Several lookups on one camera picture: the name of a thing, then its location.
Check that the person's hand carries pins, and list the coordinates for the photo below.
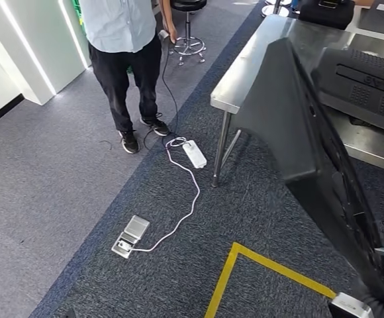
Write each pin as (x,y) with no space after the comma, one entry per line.
(171,31)

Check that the white power strip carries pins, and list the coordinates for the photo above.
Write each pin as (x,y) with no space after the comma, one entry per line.
(195,153)

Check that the yellow floor tape square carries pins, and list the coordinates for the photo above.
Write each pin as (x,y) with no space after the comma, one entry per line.
(224,276)

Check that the white table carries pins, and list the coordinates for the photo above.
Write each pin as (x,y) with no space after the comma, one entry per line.
(352,22)

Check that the black carrying case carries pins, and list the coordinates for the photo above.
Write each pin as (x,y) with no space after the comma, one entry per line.
(324,17)

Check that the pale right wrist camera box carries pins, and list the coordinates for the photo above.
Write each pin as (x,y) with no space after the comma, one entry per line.
(348,307)

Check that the black plastic engine cover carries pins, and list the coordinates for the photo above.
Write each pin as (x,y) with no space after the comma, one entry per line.
(360,92)

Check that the black round stool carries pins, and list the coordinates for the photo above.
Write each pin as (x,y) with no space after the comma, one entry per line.
(188,4)

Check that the grey handheld controller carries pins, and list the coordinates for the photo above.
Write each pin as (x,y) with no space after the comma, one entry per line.
(164,36)

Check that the grey remote controller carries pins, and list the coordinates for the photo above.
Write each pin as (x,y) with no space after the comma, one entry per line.
(327,3)

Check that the chrome barrier stanchion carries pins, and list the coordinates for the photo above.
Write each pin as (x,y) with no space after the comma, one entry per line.
(276,11)

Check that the silver floor socket box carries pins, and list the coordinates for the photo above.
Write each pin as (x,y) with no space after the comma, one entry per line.
(136,227)

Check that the person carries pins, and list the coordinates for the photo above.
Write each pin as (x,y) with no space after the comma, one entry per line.
(119,26)

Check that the black plastic frame part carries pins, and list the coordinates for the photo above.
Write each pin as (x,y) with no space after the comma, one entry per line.
(277,109)

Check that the steel workbench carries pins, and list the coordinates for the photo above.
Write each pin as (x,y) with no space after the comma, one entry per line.
(244,79)

